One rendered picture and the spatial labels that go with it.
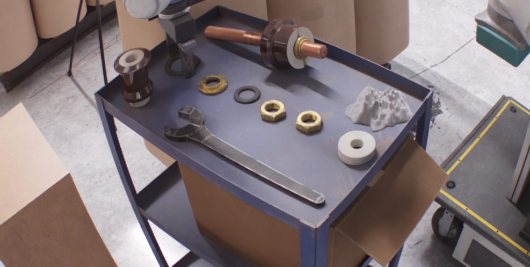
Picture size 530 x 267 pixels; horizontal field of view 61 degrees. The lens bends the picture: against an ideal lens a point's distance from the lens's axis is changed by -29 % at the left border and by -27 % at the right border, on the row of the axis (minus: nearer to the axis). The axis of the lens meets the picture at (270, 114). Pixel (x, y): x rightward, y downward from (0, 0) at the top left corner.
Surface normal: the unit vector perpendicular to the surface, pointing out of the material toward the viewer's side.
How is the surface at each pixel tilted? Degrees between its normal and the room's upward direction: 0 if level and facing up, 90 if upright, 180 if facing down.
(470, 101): 0
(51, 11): 90
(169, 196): 0
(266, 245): 90
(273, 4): 90
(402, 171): 26
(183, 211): 0
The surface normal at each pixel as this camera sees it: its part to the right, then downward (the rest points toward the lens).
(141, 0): -0.14, 0.73
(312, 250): -0.63, 0.54
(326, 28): 0.70, 0.42
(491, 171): -0.07, -0.77
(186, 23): 0.51, 0.53
